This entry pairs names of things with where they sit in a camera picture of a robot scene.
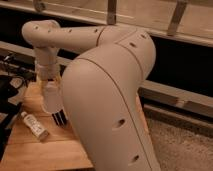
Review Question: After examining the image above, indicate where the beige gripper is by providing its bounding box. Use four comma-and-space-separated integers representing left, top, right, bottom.
36, 63, 62, 95

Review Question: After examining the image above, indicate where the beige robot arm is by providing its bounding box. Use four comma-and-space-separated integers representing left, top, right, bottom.
22, 20, 161, 171

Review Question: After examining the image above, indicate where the black striped eraser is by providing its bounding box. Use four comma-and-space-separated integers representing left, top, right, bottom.
52, 113, 67, 126

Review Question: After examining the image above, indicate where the white plastic bottle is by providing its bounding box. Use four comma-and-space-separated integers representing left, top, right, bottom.
21, 111, 49, 141

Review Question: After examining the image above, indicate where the wooden board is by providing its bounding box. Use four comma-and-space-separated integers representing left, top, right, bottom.
0, 81, 150, 171

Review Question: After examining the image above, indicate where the black cables and equipment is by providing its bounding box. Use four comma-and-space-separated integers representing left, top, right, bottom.
0, 53, 38, 161

